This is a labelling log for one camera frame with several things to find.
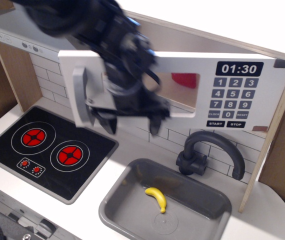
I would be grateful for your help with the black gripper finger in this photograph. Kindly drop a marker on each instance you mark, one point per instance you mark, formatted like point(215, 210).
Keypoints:
point(155, 124)
point(108, 122)

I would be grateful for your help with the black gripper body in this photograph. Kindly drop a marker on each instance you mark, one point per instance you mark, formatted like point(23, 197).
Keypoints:
point(136, 101)

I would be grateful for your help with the white toy microwave door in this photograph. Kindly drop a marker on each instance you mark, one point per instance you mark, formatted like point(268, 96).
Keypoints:
point(234, 90)

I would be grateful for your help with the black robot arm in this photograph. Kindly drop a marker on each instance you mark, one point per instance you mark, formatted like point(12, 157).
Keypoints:
point(126, 54)

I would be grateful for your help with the red object inside microwave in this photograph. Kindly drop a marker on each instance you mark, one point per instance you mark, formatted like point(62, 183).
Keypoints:
point(188, 80)

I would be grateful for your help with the grey toy faucet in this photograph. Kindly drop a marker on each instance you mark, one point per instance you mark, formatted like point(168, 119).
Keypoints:
point(190, 161)

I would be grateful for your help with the black toy stove top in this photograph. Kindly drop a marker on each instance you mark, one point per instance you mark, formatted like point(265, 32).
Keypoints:
point(52, 154)

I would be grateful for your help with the yellow toy banana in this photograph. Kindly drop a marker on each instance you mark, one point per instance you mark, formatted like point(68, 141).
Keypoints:
point(159, 196)

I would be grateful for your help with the grey toy sink basin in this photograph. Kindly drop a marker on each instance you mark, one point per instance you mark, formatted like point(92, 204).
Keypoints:
point(152, 202)

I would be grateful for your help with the grey range hood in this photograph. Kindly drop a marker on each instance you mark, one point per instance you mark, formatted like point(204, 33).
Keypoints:
point(17, 30)

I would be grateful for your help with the grey oven control panel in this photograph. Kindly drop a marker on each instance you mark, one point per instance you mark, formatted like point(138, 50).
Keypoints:
point(20, 222)

